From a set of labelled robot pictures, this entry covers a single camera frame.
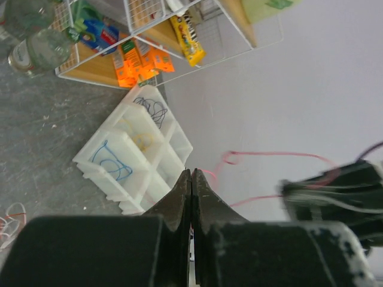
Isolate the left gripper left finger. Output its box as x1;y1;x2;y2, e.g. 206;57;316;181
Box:
142;169;192;286

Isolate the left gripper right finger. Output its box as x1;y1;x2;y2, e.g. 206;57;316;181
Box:
191;168;248;286

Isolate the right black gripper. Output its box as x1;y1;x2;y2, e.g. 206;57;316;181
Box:
281;160;382;248

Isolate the pink thin wire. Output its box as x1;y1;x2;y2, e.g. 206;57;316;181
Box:
194;150;341;209

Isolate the dark purple thin wire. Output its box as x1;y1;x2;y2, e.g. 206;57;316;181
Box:
132;96;169;130

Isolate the yellow thin wire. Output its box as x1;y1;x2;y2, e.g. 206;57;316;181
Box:
119;119;156;152

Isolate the white thin wire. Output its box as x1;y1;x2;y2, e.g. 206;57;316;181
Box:
0;202;28;251

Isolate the white compartment tray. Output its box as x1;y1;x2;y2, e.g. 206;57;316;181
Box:
73;85;193;215

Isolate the yellow candy bag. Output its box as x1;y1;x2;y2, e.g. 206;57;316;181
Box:
170;13;206;67

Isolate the orange snack boxes stack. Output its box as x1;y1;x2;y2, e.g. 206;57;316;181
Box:
111;38;175;88

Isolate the blue sponge package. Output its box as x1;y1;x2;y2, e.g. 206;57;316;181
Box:
74;6;120;53

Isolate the front clear glass bottle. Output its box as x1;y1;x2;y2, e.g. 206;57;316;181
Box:
8;27;80;77

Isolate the clear glass bottle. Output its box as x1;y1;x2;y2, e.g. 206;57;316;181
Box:
1;0;62;40
8;27;80;77

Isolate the rear clear glass bottle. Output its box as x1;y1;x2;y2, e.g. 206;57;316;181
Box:
1;0;62;40

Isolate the white wire shelf rack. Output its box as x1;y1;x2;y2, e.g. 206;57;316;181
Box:
53;1;284;88

